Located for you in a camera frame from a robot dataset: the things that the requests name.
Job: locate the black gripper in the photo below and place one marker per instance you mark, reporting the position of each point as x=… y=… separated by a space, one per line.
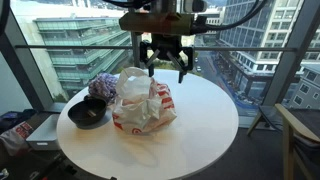
x=166 y=45

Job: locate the purple floral cloth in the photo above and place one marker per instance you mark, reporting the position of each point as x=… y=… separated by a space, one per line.
x=103 y=86

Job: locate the brass metal cylinder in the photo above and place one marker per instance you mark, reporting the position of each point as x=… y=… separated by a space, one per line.
x=91 y=113

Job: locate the small black pan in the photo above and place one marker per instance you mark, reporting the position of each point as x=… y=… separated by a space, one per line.
x=85 y=115

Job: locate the white red plastic bag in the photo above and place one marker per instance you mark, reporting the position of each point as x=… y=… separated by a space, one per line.
x=143 y=106

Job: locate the white storage box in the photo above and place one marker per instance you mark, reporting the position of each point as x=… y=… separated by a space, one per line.
x=45 y=135

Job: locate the wooden chair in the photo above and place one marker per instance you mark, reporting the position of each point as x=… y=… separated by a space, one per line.
x=293 y=130

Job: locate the dark backpack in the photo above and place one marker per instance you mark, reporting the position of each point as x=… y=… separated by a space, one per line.
x=13 y=118

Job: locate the red white floor bag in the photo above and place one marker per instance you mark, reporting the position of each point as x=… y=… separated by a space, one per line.
x=15 y=138

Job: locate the olive wrist camera box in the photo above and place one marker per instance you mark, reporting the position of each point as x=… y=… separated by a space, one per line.
x=156 y=23

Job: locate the horizontal window rail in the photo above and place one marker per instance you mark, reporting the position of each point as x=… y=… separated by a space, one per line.
x=233 y=49

